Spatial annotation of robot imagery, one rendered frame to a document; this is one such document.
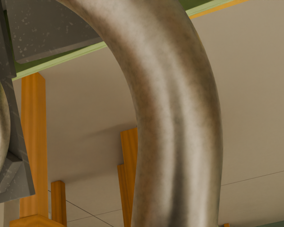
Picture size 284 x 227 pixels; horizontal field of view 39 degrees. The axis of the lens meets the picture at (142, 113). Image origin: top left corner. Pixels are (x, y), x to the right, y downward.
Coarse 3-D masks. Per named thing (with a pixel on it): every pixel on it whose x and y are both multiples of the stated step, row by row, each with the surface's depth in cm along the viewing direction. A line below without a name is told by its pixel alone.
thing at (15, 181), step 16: (0, 0) 40; (0, 16) 39; (0, 32) 39; (0, 48) 39; (0, 64) 39; (0, 80) 38; (16, 112) 39; (16, 128) 38; (16, 144) 38; (16, 160) 36; (0, 176) 36; (16, 176) 38; (0, 192) 37; (16, 192) 37; (32, 192) 38
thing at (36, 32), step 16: (16, 0) 36; (32, 0) 36; (48, 0) 36; (16, 16) 36; (32, 16) 36; (48, 16) 36; (64, 16) 35; (16, 32) 36; (32, 32) 36; (48, 32) 35; (64, 32) 35; (80, 32) 35; (96, 32) 35; (16, 48) 36; (32, 48) 35; (48, 48) 35; (64, 48) 35
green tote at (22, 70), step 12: (180, 0) 46; (192, 0) 45; (204, 0) 44; (216, 0) 44; (228, 0) 44; (192, 12) 45; (12, 48) 52; (84, 48) 48; (96, 48) 48; (36, 60) 50; (48, 60) 49; (60, 60) 49; (24, 72) 50; (36, 72) 50
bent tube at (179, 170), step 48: (96, 0) 13; (144, 0) 13; (144, 48) 13; (192, 48) 13; (144, 96) 13; (192, 96) 13; (144, 144) 13; (192, 144) 13; (144, 192) 13; (192, 192) 13
